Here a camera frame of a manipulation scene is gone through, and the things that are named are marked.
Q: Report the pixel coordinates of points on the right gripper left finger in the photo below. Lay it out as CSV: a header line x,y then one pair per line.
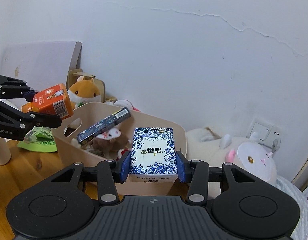
x,y
123,167

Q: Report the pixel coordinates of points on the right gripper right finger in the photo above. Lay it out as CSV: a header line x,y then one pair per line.
x,y
183,167

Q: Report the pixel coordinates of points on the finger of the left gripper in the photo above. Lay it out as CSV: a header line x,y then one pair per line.
x,y
11,88
45,120

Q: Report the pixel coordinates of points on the brown monkey plush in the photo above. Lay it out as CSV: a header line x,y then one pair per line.
x,y
108,142

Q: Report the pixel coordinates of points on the blue white tissue pack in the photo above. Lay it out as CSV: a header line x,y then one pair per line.
x,y
153,158

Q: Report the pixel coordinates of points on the orange snack packet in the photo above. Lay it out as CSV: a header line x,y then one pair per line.
x,y
54,100

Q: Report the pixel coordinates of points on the dark long snack box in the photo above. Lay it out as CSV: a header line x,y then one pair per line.
x,y
103,125

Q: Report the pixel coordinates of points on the red white small plush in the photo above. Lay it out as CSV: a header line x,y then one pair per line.
x,y
121,152

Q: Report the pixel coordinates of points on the green snack bag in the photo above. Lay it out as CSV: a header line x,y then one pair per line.
x,y
39,139

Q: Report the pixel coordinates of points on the lilac board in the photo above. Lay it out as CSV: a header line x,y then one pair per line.
x,y
41,64

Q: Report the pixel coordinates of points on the beige plastic storage bin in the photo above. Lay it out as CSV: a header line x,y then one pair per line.
x,y
97,168

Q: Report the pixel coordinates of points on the small cream plush in bin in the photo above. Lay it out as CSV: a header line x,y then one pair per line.
x,y
75,143

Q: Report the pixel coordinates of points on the white red plush behind bin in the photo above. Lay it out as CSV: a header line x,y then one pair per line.
x,y
125,103

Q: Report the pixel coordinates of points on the large cream sheep plush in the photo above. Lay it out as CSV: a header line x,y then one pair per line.
x,y
205,145

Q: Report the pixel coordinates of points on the orange hamster plush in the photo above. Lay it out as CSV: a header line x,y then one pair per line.
x,y
82,92

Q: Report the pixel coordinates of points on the light green striped blanket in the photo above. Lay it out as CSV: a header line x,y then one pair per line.
x,y
301,230

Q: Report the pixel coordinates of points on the white wall socket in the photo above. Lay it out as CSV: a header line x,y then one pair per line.
x,y
265,133

